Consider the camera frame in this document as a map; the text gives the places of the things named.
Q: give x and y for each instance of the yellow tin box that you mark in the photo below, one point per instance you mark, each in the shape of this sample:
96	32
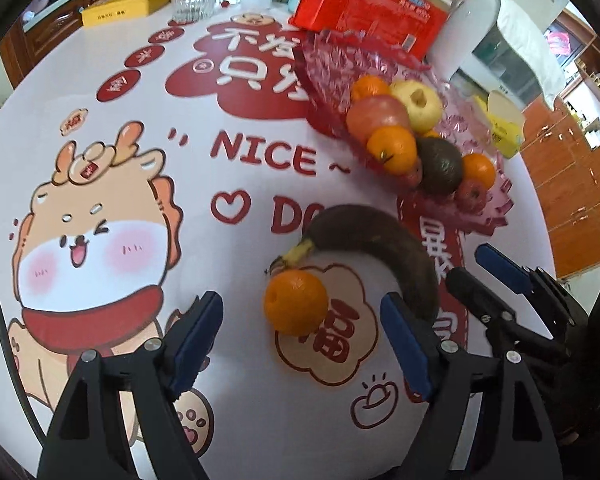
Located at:
125	7

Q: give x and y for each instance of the dark overripe banana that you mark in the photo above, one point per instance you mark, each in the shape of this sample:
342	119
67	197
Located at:
380	230

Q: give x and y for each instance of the red snack package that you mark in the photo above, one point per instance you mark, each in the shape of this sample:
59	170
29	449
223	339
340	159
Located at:
370	5

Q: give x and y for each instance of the pink glass fruit plate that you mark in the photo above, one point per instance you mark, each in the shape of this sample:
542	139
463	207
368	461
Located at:
330	75

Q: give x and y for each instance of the wooden sideboard cabinet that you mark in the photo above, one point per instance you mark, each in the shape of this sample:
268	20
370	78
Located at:
45	30

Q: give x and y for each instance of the yellow apple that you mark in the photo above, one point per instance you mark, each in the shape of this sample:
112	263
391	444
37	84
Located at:
417	102

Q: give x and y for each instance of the dark avocado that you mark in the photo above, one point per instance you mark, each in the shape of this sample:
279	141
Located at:
440	165

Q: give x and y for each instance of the wooden drawer cabinet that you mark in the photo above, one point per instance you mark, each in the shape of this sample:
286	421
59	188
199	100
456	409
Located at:
570	160

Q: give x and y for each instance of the printed cartoon tablecloth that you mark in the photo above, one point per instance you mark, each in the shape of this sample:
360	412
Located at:
205	110

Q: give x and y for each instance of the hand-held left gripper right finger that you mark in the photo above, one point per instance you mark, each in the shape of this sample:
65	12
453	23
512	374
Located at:
405	345

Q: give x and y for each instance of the white appliance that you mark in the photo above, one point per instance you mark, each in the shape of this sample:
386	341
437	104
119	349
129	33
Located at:
480	15

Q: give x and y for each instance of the small orange kumquat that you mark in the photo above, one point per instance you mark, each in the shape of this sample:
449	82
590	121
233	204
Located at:
431	134

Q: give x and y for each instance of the yellow tissue box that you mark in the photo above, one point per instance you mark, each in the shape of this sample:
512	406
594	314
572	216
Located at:
505	125

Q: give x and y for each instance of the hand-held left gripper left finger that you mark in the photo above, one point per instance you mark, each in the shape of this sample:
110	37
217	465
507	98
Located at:
195	345

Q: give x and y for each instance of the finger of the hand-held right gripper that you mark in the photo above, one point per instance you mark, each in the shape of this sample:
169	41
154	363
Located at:
472	292
502	267

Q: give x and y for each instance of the red apple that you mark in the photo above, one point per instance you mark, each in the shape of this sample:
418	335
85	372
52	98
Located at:
377	117

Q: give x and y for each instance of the orange mandarin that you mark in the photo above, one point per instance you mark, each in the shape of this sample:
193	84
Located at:
370	87
391	149
295	302
477	170

